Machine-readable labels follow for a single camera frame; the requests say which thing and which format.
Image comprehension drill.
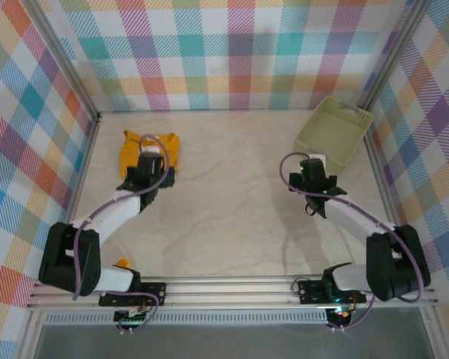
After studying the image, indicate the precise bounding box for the light green plastic basket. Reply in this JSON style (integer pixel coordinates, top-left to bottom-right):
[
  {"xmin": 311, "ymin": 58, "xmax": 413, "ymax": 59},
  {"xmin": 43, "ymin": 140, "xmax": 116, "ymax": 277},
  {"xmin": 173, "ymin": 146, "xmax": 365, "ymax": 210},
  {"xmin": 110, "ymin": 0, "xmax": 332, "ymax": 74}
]
[{"xmin": 293, "ymin": 95, "xmax": 375, "ymax": 175}]

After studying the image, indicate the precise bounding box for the grey slotted cable duct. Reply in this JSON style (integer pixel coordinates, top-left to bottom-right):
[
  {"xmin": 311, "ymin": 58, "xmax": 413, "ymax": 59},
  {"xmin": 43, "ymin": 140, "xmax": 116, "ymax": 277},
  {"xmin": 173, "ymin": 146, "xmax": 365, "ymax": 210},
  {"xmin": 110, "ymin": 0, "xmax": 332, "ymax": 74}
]
[{"xmin": 44, "ymin": 313, "xmax": 330, "ymax": 325}]

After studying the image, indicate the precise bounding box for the aluminium mounting rail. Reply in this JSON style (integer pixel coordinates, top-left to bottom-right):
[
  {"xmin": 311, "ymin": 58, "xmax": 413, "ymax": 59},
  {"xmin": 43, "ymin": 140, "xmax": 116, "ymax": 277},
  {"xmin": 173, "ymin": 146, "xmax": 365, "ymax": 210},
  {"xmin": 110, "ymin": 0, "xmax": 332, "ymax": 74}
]
[{"xmin": 25, "ymin": 276, "xmax": 439, "ymax": 310}]

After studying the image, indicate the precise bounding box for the grey metal panel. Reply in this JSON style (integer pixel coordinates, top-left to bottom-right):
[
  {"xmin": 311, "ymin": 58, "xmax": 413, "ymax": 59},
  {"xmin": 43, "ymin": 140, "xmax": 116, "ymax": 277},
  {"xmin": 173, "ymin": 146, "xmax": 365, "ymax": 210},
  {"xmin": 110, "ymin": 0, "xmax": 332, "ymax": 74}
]
[{"xmin": 33, "ymin": 324, "xmax": 435, "ymax": 359}]

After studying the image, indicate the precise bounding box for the aluminium table side rail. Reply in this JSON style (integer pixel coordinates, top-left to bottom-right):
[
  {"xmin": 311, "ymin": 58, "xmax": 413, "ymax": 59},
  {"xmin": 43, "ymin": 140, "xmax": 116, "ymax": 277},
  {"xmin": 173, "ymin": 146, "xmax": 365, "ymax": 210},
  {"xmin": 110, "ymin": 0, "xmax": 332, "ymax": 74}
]
[
  {"xmin": 358, "ymin": 108, "xmax": 416, "ymax": 277},
  {"xmin": 48, "ymin": 114, "xmax": 103, "ymax": 281}
]

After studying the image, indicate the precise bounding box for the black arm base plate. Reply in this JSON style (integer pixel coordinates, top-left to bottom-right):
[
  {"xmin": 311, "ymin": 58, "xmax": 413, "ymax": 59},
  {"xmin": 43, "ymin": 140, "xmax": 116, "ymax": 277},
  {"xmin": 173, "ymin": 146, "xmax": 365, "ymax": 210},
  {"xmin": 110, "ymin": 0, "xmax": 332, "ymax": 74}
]
[
  {"xmin": 99, "ymin": 282, "xmax": 167, "ymax": 307},
  {"xmin": 297, "ymin": 279, "xmax": 367, "ymax": 304}
]

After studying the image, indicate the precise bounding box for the controller circuit board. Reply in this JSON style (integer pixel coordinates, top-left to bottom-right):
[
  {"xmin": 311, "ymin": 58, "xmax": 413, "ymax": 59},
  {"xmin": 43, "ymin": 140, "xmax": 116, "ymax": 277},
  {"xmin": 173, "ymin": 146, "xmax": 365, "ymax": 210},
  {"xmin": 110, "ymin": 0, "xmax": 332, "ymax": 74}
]
[
  {"xmin": 114, "ymin": 308, "xmax": 150, "ymax": 326},
  {"xmin": 327, "ymin": 306, "xmax": 355, "ymax": 322}
]

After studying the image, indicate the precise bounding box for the aluminium frame post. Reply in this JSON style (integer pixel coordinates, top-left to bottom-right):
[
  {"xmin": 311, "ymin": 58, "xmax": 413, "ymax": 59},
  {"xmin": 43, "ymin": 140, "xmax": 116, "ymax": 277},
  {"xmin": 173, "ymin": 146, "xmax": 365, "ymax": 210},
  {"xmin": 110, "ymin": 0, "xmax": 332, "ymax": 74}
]
[
  {"xmin": 357, "ymin": 0, "xmax": 435, "ymax": 117},
  {"xmin": 22, "ymin": 0, "xmax": 102, "ymax": 124}
]

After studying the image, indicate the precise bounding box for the yellow t-shirt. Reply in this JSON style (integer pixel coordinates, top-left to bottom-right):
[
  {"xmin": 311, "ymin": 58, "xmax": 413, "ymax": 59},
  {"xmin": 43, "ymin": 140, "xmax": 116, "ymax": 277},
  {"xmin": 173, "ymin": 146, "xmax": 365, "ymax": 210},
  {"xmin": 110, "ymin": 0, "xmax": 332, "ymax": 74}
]
[{"xmin": 118, "ymin": 129, "xmax": 181, "ymax": 179}]

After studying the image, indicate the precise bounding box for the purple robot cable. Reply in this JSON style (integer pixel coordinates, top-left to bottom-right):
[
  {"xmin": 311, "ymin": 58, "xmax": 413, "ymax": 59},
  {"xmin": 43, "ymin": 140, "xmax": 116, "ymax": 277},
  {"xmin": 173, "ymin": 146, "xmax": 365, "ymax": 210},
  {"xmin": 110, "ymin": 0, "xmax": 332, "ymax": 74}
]
[
  {"xmin": 278, "ymin": 150, "xmax": 426, "ymax": 333},
  {"xmin": 73, "ymin": 134, "xmax": 170, "ymax": 334}
]

